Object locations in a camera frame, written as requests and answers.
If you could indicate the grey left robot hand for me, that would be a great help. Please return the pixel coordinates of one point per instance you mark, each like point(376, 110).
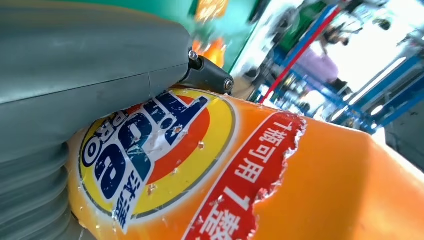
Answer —
point(82, 66)

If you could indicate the orange detergent bottle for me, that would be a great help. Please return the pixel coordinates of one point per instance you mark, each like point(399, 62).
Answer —
point(331, 182)
point(212, 53)
point(212, 8)

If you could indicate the brown cardboard carton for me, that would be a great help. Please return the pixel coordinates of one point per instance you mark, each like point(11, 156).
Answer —
point(245, 89)

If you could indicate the red metal beam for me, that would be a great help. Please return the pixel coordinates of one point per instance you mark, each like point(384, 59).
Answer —
point(298, 56)

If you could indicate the person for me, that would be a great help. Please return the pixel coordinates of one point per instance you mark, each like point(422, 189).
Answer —
point(318, 66)

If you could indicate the blue metal rack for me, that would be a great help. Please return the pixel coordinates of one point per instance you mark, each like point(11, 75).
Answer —
point(391, 114)

